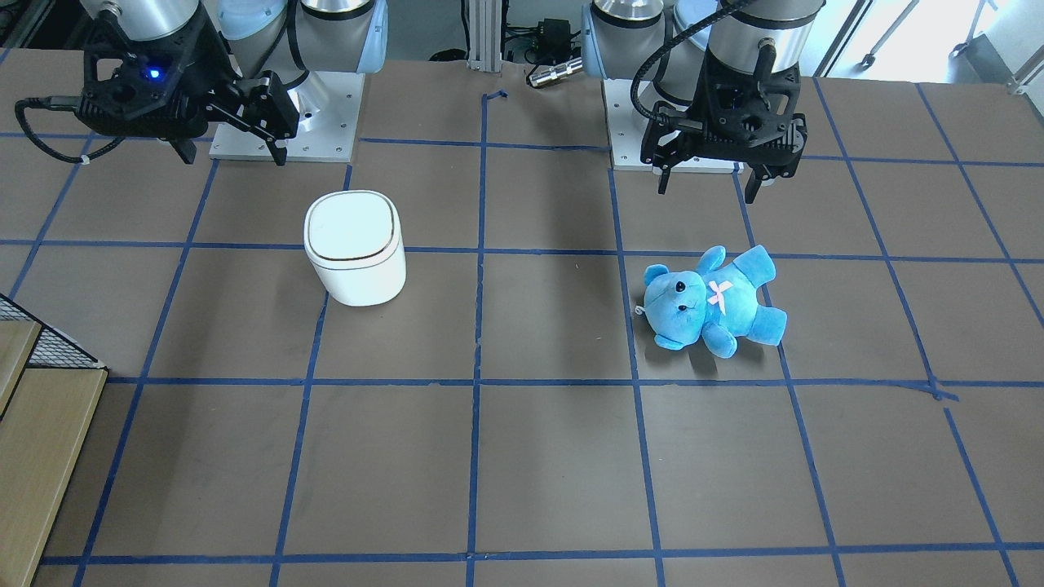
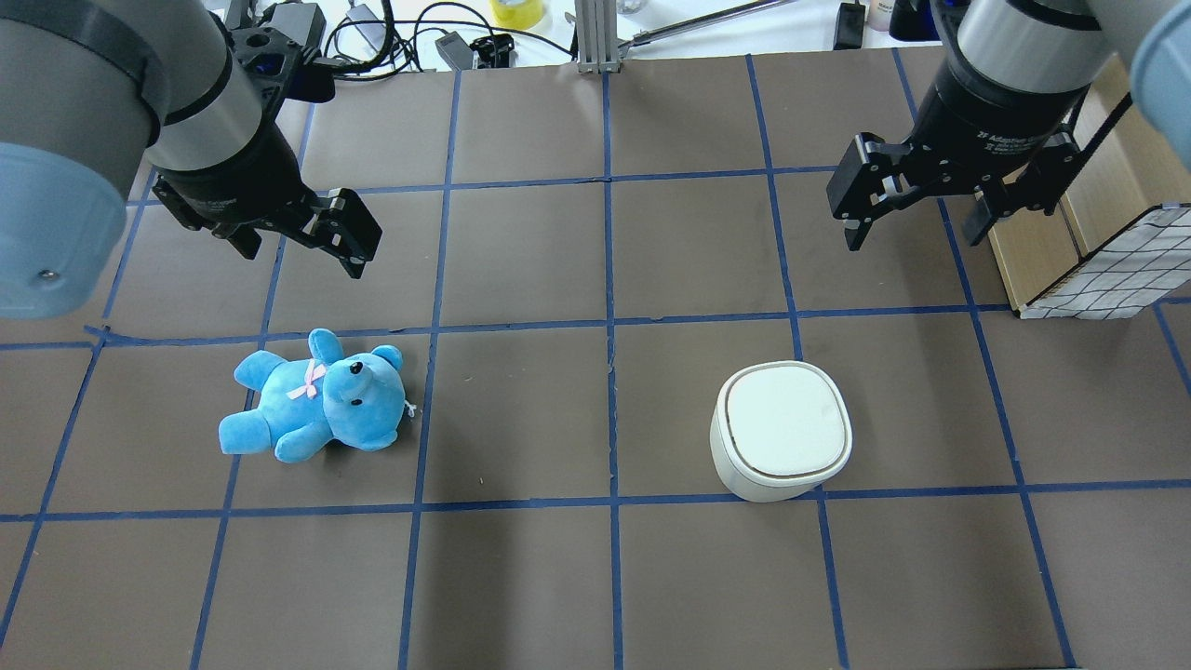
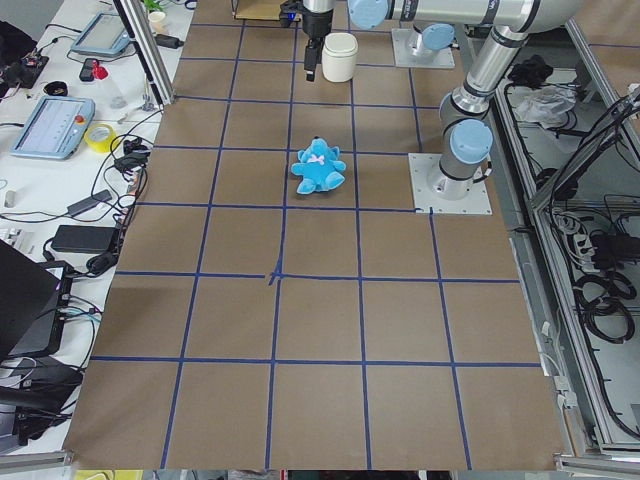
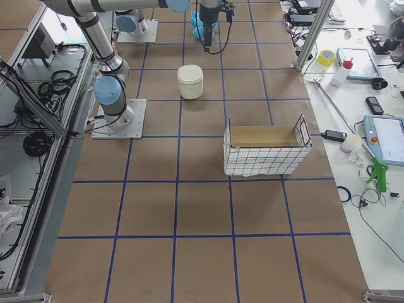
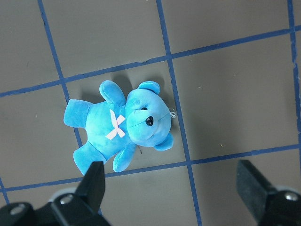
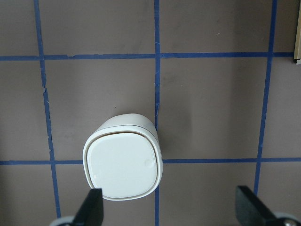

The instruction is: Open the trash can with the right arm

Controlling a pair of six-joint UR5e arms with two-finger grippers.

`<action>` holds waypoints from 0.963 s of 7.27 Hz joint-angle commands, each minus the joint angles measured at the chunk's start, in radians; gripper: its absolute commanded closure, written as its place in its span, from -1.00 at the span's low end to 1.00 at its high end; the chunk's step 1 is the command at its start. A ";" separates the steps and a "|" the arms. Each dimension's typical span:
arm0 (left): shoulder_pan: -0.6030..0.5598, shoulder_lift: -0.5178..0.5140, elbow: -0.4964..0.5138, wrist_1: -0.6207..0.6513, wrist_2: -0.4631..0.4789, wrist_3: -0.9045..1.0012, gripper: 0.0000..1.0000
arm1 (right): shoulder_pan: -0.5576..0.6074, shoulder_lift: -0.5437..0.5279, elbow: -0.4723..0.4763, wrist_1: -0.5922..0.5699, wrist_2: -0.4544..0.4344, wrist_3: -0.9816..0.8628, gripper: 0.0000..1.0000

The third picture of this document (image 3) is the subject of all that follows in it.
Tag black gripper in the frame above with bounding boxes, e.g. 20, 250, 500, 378
302, 0, 334, 82

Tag white lidded trash can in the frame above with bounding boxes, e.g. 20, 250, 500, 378
321, 32, 359, 83

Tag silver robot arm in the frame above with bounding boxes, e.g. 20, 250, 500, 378
347, 0, 582, 92
423, 1, 582, 201

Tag blue plush teddy bear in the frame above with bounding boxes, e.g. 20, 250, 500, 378
291, 137, 346, 195

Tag white paper cup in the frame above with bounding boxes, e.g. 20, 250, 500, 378
148, 11, 167, 35

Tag blue teach pendant far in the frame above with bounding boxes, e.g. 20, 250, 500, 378
70, 12, 130, 58

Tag blue teach pendant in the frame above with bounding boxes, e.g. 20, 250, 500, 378
70, 12, 130, 58
10, 96, 95, 161

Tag black cloth bundle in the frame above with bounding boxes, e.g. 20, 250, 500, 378
507, 55, 554, 89

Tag black remote with red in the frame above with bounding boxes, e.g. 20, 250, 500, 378
79, 58, 109, 83

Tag yellow tape roll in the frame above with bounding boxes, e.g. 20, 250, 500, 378
83, 123, 116, 153

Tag crumpled white cloth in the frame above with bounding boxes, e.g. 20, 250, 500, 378
514, 86, 577, 129

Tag small black power adapter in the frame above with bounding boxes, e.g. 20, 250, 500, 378
67, 189, 112, 218

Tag brown paper table mat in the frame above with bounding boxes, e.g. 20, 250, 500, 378
65, 1, 566, 470

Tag black round dish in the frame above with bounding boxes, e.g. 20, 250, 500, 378
43, 81, 68, 97

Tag blue teach pendant near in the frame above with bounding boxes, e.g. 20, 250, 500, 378
10, 96, 95, 161

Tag black power adapter brick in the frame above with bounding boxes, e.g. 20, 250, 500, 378
51, 225, 117, 254

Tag black computer case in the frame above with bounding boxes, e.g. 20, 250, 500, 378
1, 242, 72, 360

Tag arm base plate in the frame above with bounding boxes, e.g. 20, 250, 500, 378
408, 153, 492, 215
391, 24, 455, 69

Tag aluminium frame post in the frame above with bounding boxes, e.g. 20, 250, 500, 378
113, 0, 175, 106

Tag coiled black cables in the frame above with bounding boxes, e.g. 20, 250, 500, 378
571, 272, 637, 346

